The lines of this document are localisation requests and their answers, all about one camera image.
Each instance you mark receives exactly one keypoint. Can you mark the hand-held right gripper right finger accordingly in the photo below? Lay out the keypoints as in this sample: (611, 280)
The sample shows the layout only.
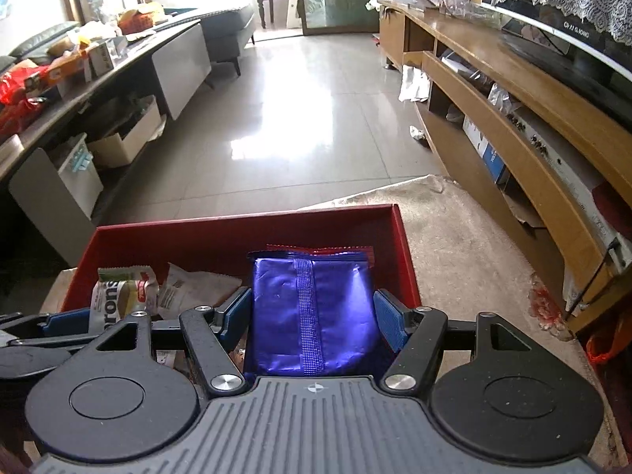
(390, 321)

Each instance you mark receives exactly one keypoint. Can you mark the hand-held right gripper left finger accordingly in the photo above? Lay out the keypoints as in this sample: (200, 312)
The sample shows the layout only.
(239, 308)

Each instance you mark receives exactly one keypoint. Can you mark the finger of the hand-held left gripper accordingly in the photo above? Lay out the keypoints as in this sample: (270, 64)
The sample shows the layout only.
(24, 360)
(64, 321)

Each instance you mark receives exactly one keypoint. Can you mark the white pouch packet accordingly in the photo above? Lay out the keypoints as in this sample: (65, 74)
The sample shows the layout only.
(197, 289)

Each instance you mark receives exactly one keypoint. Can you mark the white and green packet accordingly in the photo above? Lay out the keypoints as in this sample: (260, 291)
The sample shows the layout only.
(118, 296)

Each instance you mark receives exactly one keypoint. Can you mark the blue foil packet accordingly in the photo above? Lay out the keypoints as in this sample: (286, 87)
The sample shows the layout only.
(306, 316)

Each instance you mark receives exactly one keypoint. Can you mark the red cardboard box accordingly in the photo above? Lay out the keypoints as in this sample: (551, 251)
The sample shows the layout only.
(197, 242)

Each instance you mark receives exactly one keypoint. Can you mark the red snack packet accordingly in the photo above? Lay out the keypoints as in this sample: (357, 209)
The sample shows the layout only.
(345, 250)

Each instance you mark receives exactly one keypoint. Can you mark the beige floral tablecloth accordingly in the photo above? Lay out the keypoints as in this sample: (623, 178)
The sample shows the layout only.
(469, 237)

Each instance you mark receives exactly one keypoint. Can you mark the white storage bin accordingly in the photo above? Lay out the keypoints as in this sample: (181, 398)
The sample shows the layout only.
(81, 187)

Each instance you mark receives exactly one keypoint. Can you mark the brown cardboard box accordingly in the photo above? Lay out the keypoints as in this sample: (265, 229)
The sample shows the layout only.
(123, 148)

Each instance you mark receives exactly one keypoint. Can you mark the crumpled white paper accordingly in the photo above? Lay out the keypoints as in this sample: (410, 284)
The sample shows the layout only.
(418, 134)

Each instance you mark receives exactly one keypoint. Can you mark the blue and white box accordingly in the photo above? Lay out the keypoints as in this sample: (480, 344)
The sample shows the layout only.
(486, 150)

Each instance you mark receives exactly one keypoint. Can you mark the orange plastic bag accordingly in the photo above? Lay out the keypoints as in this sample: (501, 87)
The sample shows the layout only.
(610, 343)

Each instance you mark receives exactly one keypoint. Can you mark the red plastic bag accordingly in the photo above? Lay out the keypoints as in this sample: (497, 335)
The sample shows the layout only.
(17, 98)

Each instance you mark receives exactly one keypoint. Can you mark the white set-top box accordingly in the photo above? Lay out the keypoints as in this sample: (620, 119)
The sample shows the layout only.
(558, 168)

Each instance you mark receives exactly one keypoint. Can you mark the white plastic bag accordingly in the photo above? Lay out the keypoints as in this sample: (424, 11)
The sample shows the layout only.
(414, 84)

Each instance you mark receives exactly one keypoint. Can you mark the orange snack box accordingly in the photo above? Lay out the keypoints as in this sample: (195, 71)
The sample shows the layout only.
(59, 74)

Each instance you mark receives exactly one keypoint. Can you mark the grey coffee table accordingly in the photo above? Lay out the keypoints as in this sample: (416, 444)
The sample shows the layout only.
(180, 64)

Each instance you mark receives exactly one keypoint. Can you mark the white carton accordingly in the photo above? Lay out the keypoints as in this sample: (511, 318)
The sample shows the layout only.
(106, 59)

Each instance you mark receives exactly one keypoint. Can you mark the wooden TV cabinet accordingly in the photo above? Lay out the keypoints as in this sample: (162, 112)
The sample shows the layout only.
(513, 71)

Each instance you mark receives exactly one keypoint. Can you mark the black television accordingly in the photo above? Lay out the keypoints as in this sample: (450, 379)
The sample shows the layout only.
(592, 79)

